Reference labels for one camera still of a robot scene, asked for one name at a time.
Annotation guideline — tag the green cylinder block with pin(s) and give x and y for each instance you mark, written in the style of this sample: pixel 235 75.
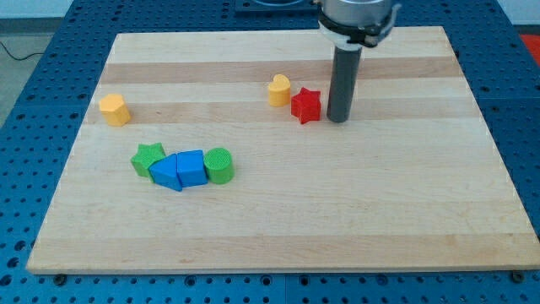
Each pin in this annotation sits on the green cylinder block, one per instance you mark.
pixel 219 166

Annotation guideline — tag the green star block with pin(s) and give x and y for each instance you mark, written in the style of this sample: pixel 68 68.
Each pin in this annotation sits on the green star block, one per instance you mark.
pixel 146 156

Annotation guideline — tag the blue cube block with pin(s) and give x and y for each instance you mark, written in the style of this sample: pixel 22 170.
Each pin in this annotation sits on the blue cube block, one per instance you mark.
pixel 190 168

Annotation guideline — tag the yellow hexagon block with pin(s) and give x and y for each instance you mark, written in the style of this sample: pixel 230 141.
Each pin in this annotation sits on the yellow hexagon block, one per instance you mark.
pixel 114 110

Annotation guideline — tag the blue triangle block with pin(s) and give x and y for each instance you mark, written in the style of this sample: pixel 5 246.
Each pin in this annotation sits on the blue triangle block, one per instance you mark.
pixel 164 173

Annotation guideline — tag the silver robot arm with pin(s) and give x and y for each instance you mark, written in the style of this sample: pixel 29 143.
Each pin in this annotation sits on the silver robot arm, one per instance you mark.
pixel 353 24

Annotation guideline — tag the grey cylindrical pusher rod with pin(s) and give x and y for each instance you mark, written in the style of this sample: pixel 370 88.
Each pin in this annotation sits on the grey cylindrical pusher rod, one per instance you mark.
pixel 345 65

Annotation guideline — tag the light wooden board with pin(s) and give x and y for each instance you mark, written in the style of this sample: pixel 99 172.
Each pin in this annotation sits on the light wooden board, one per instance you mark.
pixel 411 182

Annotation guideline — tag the red star block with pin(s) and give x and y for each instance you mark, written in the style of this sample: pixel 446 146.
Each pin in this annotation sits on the red star block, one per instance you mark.
pixel 306 105

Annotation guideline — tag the yellow heart block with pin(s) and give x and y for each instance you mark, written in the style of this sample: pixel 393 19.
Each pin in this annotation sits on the yellow heart block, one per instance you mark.
pixel 279 91

